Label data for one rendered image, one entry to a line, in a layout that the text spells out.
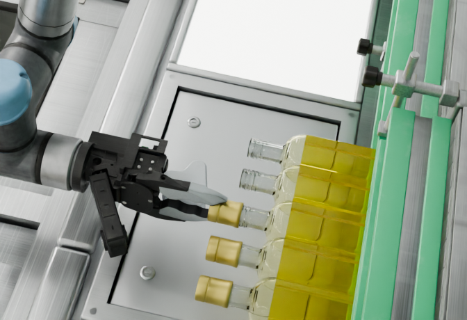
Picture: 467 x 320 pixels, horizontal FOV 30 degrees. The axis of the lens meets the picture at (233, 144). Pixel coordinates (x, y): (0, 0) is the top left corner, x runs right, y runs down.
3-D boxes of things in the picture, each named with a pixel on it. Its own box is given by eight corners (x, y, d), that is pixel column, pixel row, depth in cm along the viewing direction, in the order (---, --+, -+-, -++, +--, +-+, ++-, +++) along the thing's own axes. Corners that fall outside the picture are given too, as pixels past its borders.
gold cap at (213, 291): (227, 305, 110) (193, 297, 110) (226, 311, 113) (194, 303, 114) (233, 278, 112) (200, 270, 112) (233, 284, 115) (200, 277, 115)
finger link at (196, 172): (233, 159, 118) (167, 150, 120) (223, 195, 115) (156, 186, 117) (234, 172, 121) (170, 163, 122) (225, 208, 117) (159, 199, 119)
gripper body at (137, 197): (173, 140, 121) (89, 122, 121) (156, 191, 116) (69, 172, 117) (172, 170, 127) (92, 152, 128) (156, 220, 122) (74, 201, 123)
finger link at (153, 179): (189, 175, 115) (126, 166, 117) (186, 184, 115) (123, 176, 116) (193, 195, 119) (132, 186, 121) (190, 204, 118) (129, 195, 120)
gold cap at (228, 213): (242, 211, 121) (212, 204, 122) (244, 197, 119) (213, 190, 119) (237, 232, 119) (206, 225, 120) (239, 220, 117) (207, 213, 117)
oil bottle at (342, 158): (424, 181, 128) (282, 149, 130) (434, 159, 124) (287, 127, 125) (421, 213, 125) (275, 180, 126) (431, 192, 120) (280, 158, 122)
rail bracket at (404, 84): (436, 133, 124) (349, 115, 125) (470, 56, 111) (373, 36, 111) (434, 150, 123) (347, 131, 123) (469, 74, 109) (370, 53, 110)
